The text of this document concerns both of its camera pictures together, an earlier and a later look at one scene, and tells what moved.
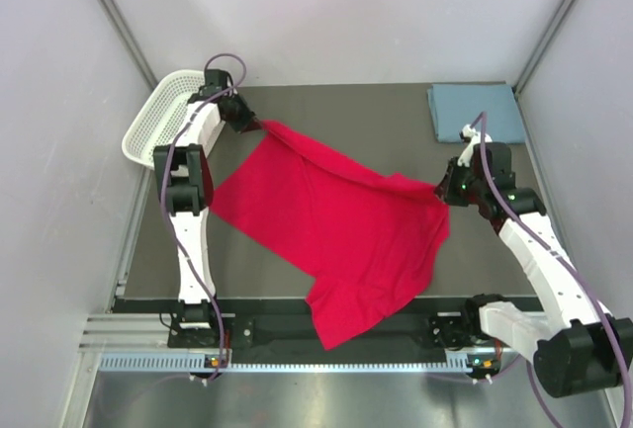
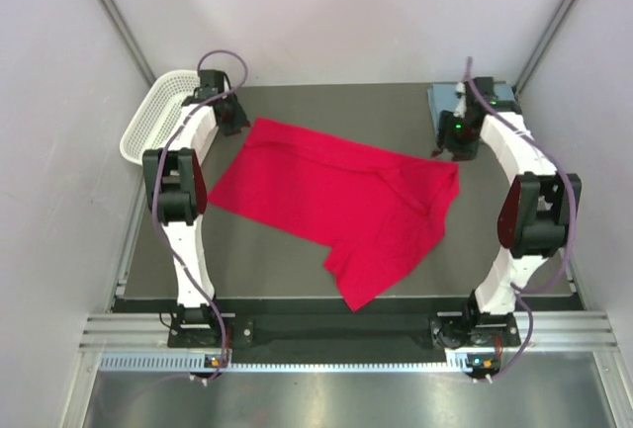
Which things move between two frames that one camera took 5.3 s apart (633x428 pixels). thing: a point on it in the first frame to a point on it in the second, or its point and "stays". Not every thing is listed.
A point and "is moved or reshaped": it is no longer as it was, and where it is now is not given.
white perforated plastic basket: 159,122 stays
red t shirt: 371,240 is moved or reshaped
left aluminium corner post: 118,19 stays
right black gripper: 444,190 to 457,152
